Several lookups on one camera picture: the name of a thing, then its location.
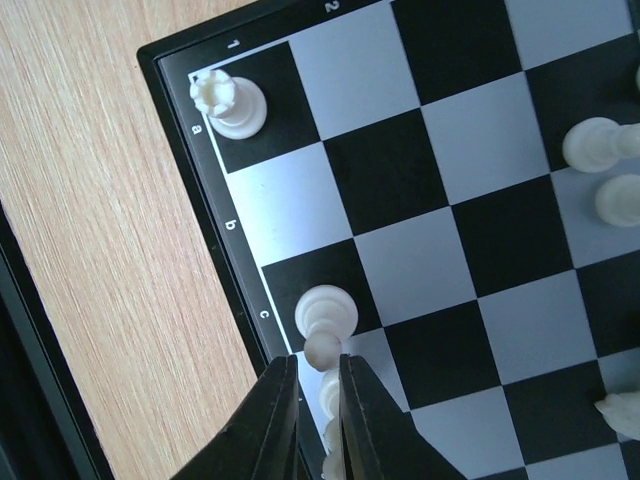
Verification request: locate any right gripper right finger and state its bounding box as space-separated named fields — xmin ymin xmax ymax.
xmin=339 ymin=354 xmax=464 ymax=480

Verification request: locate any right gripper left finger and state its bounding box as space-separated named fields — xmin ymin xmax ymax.
xmin=174 ymin=355 xmax=299 ymax=480

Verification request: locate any white queen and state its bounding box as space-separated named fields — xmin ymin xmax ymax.
xmin=319 ymin=368 xmax=345 ymax=479

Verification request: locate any white bishop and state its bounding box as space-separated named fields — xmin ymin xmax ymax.
xmin=294 ymin=285 xmax=359 ymax=372

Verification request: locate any black silver chess board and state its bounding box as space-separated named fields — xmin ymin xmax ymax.
xmin=137 ymin=1 xmax=639 ymax=479

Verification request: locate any white rook corner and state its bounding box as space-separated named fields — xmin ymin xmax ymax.
xmin=189 ymin=69 xmax=268 ymax=140

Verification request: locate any white knight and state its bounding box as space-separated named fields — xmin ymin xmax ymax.
xmin=594 ymin=391 xmax=639 ymax=441

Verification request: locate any white pawn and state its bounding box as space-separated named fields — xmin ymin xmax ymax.
xmin=562 ymin=117 xmax=639 ymax=173
xmin=595 ymin=174 xmax=639 ymax=228

